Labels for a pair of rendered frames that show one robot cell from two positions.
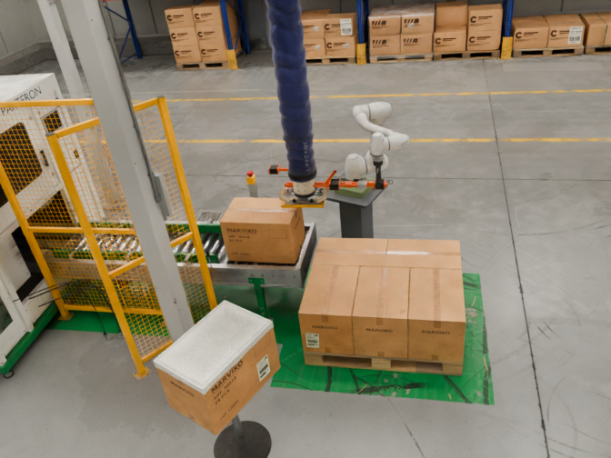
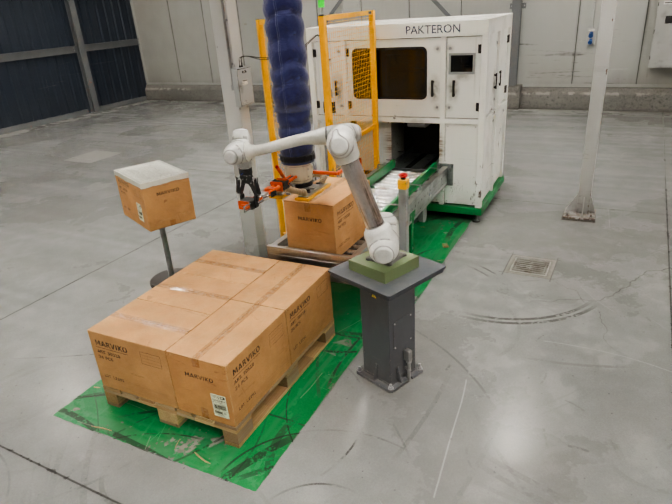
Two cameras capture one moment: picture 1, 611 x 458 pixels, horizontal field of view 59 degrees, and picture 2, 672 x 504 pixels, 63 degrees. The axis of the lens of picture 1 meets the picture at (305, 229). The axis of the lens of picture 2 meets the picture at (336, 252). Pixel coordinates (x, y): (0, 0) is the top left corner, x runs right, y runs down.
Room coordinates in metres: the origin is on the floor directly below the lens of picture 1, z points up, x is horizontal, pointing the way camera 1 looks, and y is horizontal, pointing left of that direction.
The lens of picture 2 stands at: (4.82, -3.41, 2.20)
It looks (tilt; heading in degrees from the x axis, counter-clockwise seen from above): 24 degrees down; 103
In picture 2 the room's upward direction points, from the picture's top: 4 degrees counter-clockwise
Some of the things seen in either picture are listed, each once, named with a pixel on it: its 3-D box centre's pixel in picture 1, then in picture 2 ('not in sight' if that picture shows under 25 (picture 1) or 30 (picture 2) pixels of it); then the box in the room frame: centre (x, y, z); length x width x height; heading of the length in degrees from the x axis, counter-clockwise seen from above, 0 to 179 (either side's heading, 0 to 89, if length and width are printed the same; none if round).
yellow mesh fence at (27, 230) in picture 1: (79, 224); (354, 130); (3.88, 1.83, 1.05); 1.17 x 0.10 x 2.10; 75
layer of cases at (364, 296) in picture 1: (385, 293); (222, 323); (3.37, -0.57, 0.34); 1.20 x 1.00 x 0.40; 75
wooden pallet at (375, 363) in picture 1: (385, 318); (228, 358); (3.37, -0.57, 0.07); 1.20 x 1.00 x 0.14; 75
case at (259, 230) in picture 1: (264, 229); (329, 215); (3.92, 0.35, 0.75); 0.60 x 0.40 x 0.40; 74
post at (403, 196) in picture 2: (258, 222); (404, 242); (4.46, 0.44, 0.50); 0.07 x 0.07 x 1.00; 75
